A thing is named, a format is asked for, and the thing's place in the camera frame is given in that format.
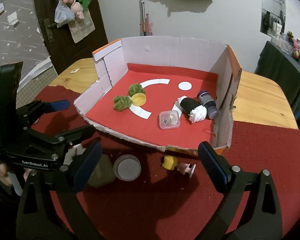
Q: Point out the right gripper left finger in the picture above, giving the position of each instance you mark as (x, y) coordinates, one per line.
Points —
(49, 208)

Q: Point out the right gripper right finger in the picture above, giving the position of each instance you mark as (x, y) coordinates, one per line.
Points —
(261, 218)

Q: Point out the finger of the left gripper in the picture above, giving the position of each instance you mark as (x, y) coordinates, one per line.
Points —
(62, 141)
(31, 112)

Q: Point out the grey eye shadow case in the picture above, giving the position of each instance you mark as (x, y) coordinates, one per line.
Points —
(103, 173)

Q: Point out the round white lidded jar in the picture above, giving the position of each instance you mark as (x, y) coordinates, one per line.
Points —
(127, 167)

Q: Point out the green fuzzy scrunchie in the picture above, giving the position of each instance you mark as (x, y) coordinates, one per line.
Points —
(136, 89)
(121, 103)

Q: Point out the yellow plastic cap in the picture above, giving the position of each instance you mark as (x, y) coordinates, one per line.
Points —
(138, 99)

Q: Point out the yellow and pink small toy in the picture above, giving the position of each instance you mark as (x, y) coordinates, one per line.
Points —
(171, 163)

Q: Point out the small clear plastic container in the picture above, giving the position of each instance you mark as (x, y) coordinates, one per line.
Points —
(169, 120)

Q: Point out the black and white sock roll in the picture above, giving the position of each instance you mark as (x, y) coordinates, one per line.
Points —
(192, 109)

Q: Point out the dark blue cosmetic bottle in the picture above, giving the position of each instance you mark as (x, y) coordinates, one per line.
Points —
(208, 102)

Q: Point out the person's left hand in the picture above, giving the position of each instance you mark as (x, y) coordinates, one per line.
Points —
(4, 177)

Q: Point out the dark wooden door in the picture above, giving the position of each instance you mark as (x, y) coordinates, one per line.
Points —
(67, 37)

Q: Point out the red table cloth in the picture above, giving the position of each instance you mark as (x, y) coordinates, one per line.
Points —
(162, 204)

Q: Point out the pink plush toys on door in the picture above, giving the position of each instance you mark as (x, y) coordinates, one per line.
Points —
(75, 7)

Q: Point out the cardboard box with red bottom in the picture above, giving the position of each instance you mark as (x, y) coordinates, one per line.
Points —
(168, 68)

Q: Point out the dark green covered side table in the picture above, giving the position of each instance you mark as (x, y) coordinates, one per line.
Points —
(280, 67)

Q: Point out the stick with orange tip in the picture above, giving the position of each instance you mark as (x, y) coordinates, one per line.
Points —
(143, 17)

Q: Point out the wall mirror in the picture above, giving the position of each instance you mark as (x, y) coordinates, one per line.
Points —
(273, 17)

